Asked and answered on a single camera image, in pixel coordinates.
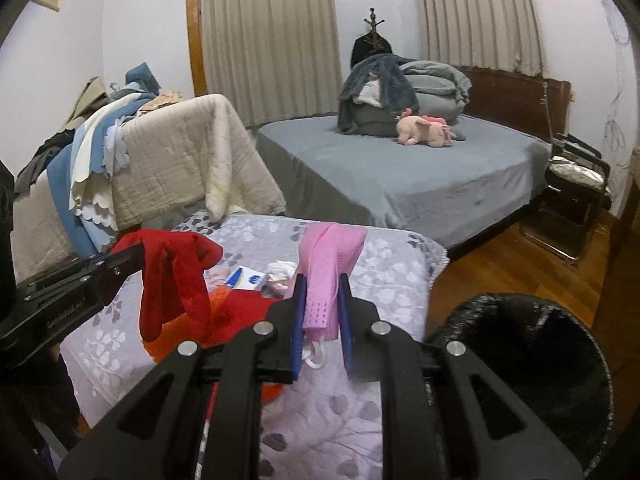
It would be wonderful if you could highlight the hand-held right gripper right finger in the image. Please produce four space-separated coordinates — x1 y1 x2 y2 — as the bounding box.
337 272 586 480

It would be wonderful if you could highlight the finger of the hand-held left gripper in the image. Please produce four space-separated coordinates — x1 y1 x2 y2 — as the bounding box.
70 243 151 311

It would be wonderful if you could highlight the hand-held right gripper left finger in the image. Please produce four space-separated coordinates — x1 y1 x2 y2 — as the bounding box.
57 274 308 480

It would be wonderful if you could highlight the pink mesh cloth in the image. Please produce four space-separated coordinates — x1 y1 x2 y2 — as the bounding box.
298 221 367 368

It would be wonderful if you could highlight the red cloth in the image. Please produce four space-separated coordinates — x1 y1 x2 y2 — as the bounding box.
111 229 223 342

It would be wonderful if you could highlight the white tissue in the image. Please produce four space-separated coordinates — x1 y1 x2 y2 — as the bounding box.
265 260 297 283

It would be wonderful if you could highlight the pale pink sock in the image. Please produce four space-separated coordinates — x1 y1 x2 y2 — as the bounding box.
206 266 232 292

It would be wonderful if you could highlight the black trash bin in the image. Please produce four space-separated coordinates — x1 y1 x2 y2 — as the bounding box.
425 292 613 480

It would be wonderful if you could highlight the blue and white packet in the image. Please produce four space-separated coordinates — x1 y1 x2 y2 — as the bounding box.
223 266 266 292

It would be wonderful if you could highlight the orange cloth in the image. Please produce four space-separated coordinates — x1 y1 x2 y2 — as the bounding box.
141 287 281 406

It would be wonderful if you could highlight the grey floral quilted blanket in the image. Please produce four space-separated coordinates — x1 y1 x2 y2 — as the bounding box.
60 210 448 480

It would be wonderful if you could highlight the blue and white scalloped blanket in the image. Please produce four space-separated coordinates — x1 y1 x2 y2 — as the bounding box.
47 62 166 256

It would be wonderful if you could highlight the cream quilted blanket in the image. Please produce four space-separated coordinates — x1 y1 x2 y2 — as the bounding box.
10 94 287 281

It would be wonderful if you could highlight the bed with grey sheet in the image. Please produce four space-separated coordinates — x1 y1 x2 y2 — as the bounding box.
252 112 553 251

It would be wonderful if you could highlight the pink plush toy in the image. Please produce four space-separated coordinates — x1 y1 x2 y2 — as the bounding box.
396 114 455 148

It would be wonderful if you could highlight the dark grey fleece blanket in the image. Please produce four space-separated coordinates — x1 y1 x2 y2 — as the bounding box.
337 54 418 133

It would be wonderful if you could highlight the light grey folded duvet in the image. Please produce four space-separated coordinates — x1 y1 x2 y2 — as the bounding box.
400 60 473 126

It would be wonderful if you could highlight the black metal chair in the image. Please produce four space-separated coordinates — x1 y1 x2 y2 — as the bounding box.
520 132 612 261

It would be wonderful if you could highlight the black coat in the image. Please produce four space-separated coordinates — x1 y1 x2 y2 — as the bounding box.
350 35 393 68

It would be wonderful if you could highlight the silver chair cushion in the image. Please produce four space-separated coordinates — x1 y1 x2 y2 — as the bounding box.
547 156 608 186

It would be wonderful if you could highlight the dark wooden headboard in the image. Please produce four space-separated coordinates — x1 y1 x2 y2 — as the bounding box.
457 66 572 143

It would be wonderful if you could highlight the beige pleated curtain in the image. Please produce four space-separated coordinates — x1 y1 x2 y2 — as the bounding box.
200 0 338 128
417 0 543 76

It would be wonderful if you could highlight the wooden cabinet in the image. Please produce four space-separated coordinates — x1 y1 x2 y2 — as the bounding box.
592 145 640 341

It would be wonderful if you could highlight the wooden coat rack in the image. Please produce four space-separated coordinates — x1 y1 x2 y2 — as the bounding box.
362 7 393 56

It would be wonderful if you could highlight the wooden window frame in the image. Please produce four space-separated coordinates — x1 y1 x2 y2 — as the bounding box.
185 0 208 98

